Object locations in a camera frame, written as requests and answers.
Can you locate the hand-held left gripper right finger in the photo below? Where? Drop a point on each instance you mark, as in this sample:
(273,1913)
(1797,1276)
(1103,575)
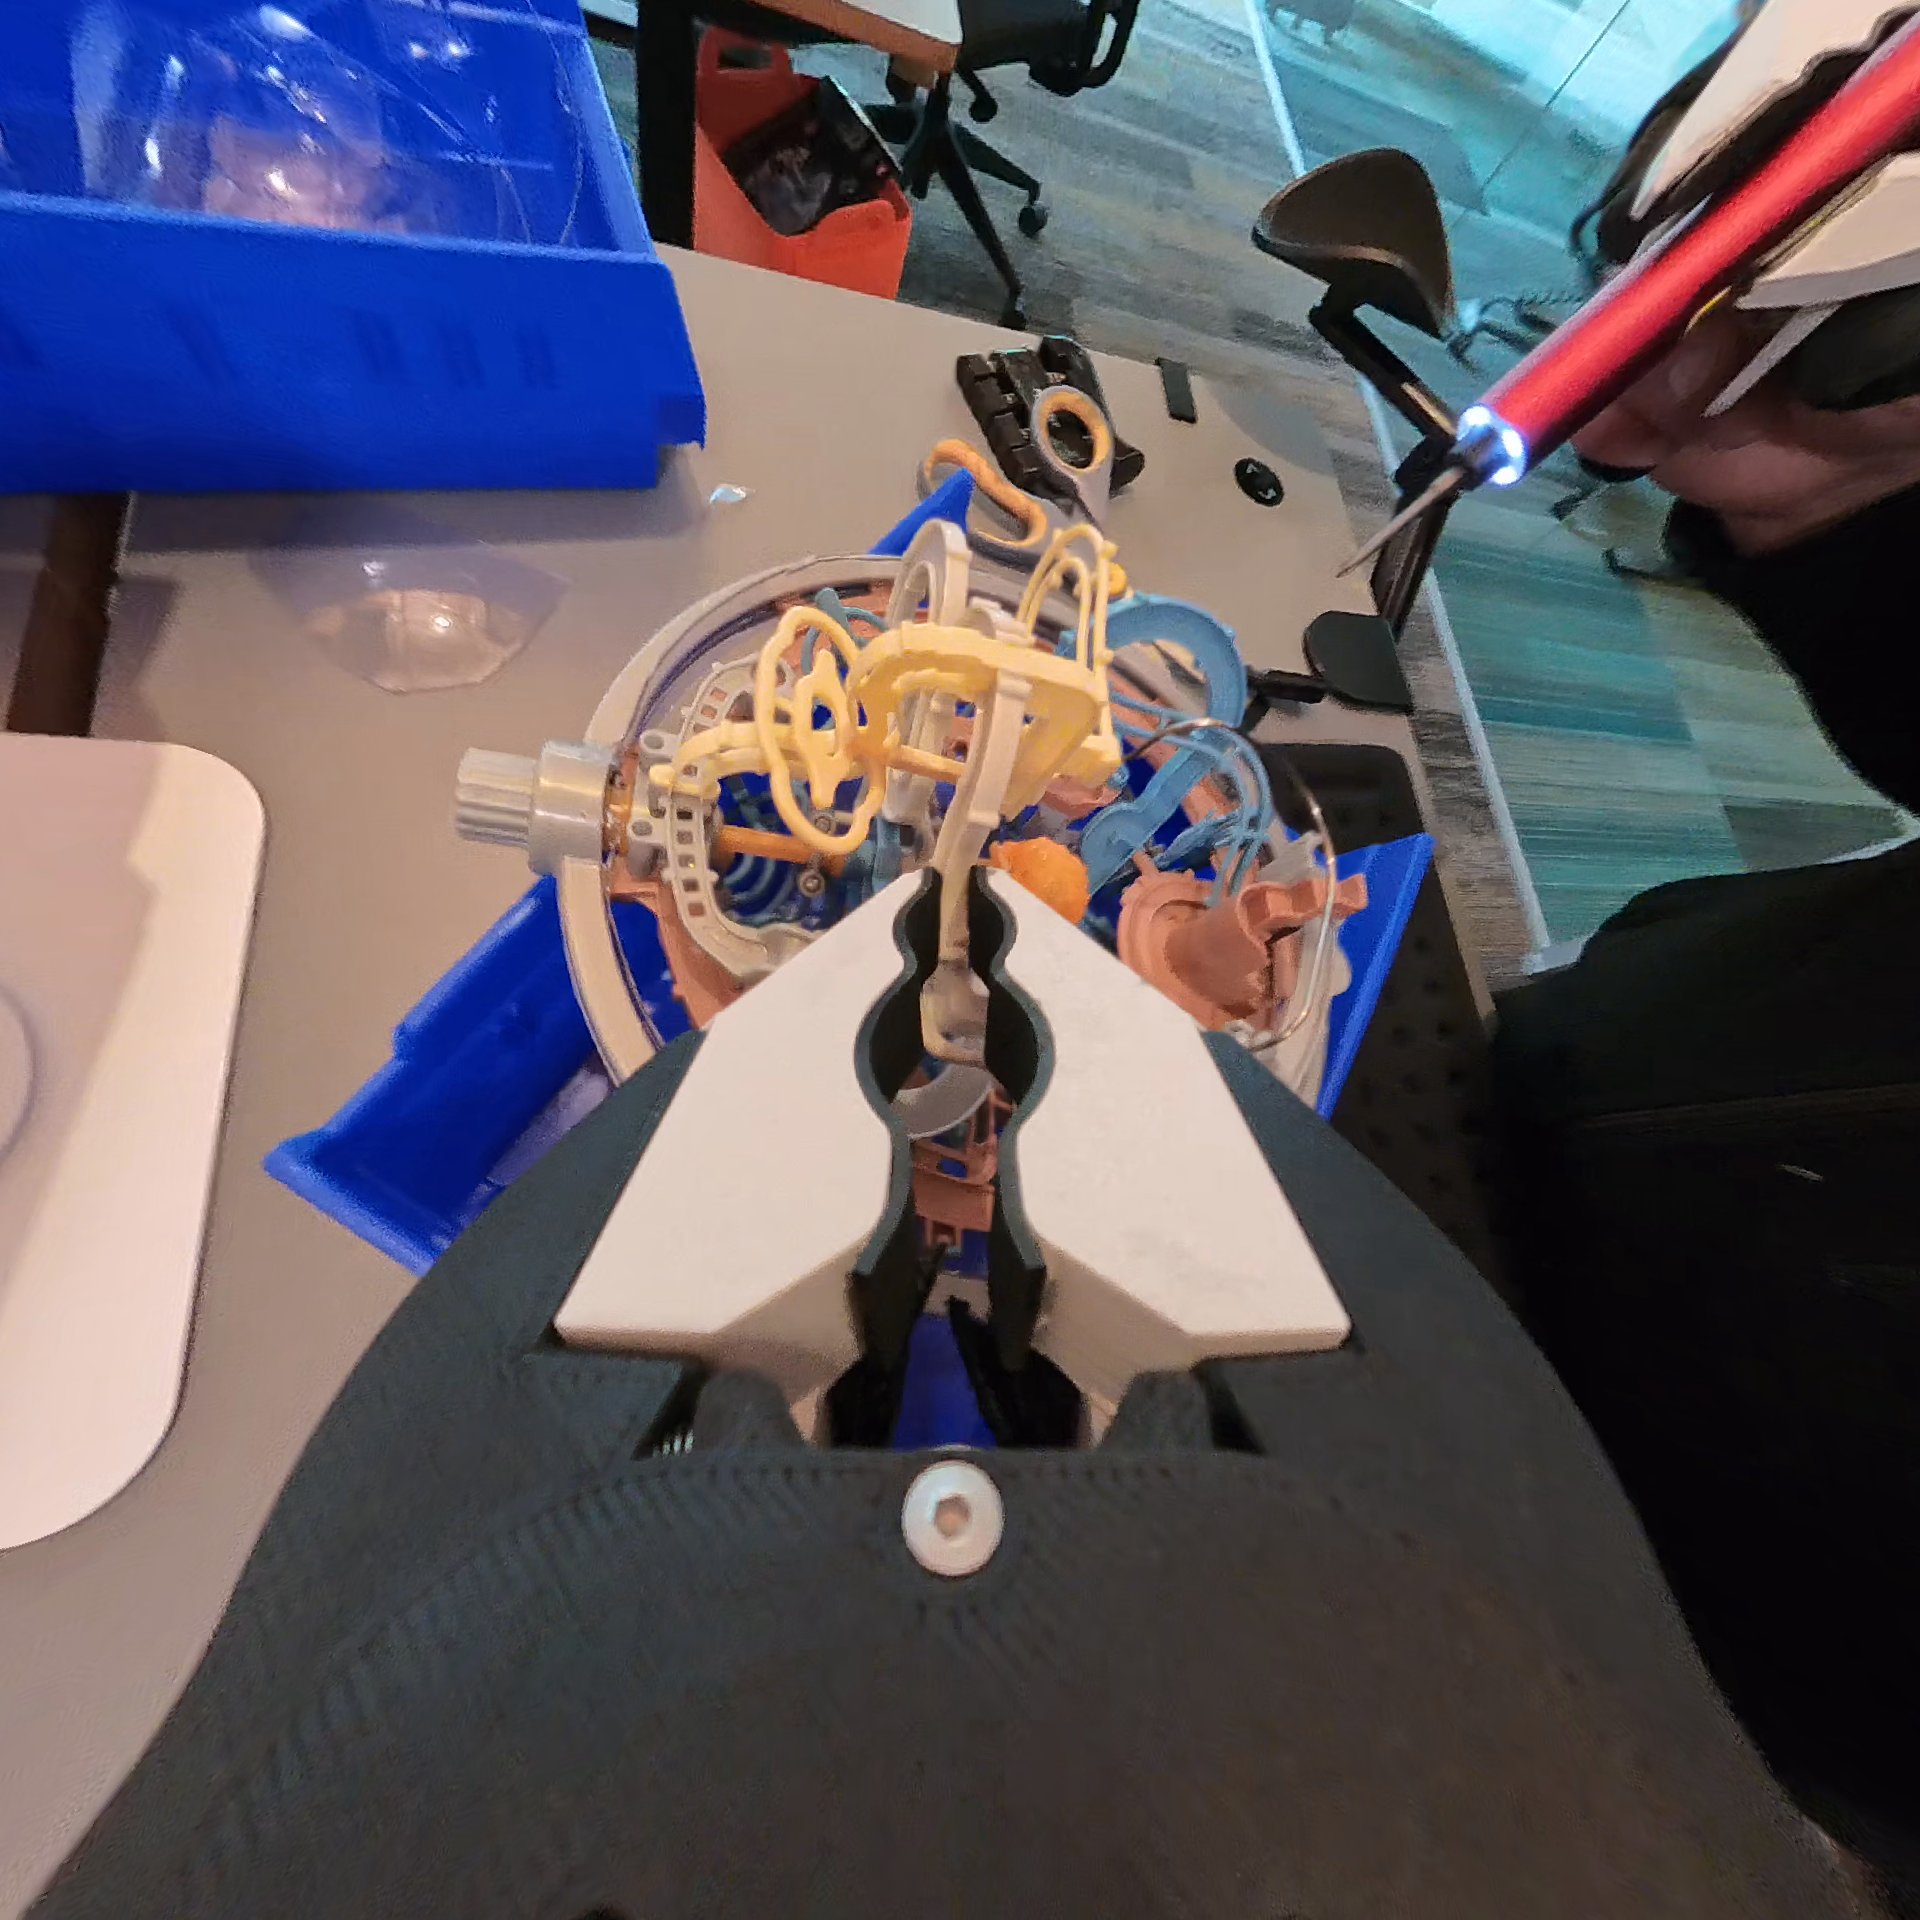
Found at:
(1168,1202)

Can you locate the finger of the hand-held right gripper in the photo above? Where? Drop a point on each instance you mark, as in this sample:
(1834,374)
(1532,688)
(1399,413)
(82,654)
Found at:
(1869,262)
(1798,30)

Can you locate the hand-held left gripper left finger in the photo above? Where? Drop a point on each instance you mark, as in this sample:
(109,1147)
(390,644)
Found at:
(721,1202)

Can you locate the red electric screwdriver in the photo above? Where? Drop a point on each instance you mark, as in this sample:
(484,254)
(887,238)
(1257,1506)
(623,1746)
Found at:
(1649,315)

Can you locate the blue storage bin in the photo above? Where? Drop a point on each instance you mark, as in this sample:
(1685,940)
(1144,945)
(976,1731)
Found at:
(448,1112)
(300,359)

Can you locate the clear maze ball toy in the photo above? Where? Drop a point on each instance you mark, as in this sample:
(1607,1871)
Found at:
(898,707)

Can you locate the person's right forearm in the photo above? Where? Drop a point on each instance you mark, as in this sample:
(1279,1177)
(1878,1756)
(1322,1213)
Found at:
(1846,658)

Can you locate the person's right hand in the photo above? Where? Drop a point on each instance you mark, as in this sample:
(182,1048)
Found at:
(1798,482)

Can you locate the black perforated pad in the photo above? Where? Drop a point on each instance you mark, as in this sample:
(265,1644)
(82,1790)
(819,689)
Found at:
(1411,1169)

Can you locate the black chair armrest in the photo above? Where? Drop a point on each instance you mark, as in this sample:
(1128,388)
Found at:
(1349,226)

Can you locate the person's black clothing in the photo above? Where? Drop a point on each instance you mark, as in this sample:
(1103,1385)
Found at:
(1723,1202)

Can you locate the black plastic plate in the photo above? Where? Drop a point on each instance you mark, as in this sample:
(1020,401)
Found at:
(1358,667)

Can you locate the white stand base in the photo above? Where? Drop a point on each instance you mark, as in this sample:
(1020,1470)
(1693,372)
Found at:
(104,1052)

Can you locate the clear plastic dome half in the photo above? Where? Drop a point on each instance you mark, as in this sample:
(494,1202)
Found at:
(300,119)
(407,614)

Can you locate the small black block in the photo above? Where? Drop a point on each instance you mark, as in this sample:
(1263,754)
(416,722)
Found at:
(1177,391)

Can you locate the grey orange scissors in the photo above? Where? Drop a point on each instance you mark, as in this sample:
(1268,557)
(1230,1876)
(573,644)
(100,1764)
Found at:
(1115,465)

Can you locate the black office chair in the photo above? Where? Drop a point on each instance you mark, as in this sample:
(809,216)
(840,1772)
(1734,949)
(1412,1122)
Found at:
(1036,46)

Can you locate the black ribbed bit holder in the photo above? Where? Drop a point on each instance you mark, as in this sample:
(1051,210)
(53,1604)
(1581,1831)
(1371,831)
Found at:
(998,382)

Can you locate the orange storage bin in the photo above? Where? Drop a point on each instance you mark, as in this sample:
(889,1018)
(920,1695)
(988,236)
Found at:
(840,247)

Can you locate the brown wooden post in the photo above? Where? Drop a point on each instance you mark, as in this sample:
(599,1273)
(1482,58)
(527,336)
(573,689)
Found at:
(65,614)

